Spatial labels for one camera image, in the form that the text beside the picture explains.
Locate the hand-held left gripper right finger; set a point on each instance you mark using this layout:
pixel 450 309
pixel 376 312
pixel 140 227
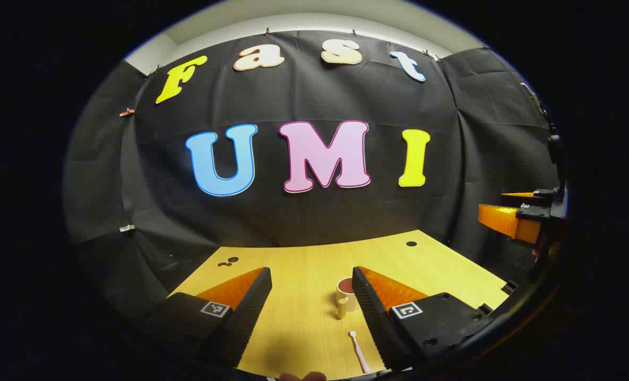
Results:
pixel 370 317

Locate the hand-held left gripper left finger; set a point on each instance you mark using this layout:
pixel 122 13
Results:
pixel 251 312

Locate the beige cup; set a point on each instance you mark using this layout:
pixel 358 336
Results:
pixel 344 296

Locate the copper backdrop clip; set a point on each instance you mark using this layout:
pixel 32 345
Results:
pixel 127 112

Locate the black desk edge bracket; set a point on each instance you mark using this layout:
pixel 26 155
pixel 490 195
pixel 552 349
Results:
pixel 509 287

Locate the black backdrop cloth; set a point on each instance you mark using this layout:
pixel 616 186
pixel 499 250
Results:
pixel 303 95

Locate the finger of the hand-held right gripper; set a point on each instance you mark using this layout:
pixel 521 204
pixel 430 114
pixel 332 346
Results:
pixel 504 219
pixel 541 197

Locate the wooden desktop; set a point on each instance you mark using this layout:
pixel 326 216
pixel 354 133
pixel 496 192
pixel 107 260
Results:
pixel 303 286

